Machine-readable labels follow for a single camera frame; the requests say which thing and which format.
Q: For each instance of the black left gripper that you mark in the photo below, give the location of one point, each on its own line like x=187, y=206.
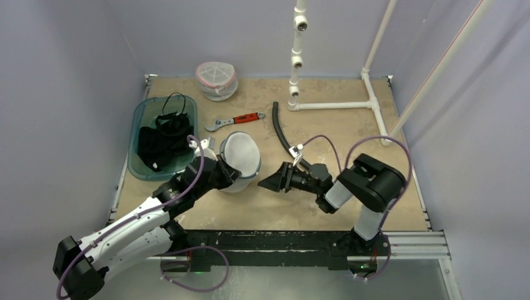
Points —
x=229, y=174

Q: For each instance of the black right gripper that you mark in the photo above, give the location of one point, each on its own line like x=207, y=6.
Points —
x=285, y=177

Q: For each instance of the white mesh laundry bag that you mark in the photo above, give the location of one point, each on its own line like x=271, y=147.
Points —
x=240, y=151

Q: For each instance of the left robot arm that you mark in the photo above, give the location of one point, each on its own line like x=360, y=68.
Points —
x=83, y=266

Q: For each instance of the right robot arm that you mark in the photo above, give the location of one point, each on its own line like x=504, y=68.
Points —
x=370, y=181

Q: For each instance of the black bra in bin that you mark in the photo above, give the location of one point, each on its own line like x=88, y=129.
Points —
x=168, y=139

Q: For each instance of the pink trimmed mesh laundry bag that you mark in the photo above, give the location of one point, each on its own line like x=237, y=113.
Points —
x=216, y=80

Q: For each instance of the teal plastic bin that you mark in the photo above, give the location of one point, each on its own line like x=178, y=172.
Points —
x=145, y=115

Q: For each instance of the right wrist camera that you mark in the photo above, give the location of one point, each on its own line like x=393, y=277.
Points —
x=297, y=153

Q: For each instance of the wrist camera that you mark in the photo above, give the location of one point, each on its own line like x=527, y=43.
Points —
x=207, y=146
x=297, y=153

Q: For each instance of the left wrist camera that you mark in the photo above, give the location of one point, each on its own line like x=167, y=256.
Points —
x=207, y=146

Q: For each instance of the red handled adjustable wrench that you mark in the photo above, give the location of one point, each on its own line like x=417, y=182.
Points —
x=245, y=118

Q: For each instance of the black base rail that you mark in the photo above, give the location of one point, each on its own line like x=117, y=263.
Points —
x=335, y=250

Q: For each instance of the white PVC pipe frame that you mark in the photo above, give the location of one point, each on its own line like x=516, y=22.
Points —
x=300, y=25

